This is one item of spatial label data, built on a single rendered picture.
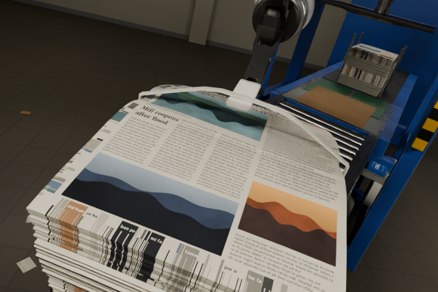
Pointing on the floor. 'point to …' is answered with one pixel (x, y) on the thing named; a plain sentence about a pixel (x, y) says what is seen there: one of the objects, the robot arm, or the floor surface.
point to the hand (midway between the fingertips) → (253, 44)
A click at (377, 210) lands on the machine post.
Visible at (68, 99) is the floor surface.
